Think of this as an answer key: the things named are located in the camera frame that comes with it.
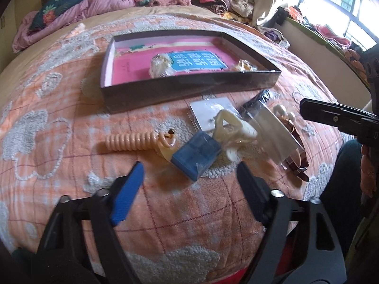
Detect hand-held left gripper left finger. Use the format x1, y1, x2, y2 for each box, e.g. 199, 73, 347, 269
36, 161, 145, 284

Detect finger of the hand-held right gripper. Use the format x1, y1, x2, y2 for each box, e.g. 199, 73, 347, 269
300, 98, 362, 135

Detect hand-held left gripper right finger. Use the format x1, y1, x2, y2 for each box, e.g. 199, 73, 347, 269
236, 161, 347, 284

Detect pearl hair clip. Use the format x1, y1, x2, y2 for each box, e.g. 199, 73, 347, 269
272, 104, 297, 131

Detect peach spiral hair tie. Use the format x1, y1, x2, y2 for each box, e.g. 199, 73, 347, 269
105, 129, 178, 162

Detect clear plastic bag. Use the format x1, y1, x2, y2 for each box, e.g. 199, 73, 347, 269
246, 102, 302, 166

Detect cream hair claw clip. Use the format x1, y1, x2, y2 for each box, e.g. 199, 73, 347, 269
213, 109, 258, 161

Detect blue plastic case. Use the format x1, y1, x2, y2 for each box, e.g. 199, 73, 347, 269
171, 131, 222, 182

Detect black hair accessory packet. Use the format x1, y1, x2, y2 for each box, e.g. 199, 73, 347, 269
238, 89, 274, 116

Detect white earring card packet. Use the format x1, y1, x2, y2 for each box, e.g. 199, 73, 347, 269
189, 97, 234, 132

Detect small bag of gold jewelry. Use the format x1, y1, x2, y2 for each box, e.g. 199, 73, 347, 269
232, 59, 259, 72

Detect dark cardboard box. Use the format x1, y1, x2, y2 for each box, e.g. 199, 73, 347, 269
99, 30, 282, 114

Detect bag of white beads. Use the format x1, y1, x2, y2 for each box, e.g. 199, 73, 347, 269
148, 53, 175, 79

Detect clothes on window sill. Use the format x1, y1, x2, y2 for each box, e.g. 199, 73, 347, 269
284, 4, 370, 74

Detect person's leg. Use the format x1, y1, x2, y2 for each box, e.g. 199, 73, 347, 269
319, 139, 366, 258

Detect orange plaid quilt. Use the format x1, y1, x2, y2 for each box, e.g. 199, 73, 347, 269
0, 4, 350, 284

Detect pink book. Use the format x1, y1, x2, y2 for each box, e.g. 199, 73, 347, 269
111, 37, 261, 86

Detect pink blanket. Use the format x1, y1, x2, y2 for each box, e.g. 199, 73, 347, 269
12, 0, 140, 54

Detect dark floral pillow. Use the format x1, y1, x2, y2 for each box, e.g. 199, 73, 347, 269
28, 0, 150, 31

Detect beige wardrobe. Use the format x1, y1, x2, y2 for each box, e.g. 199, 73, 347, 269
0, 0, 42, 71

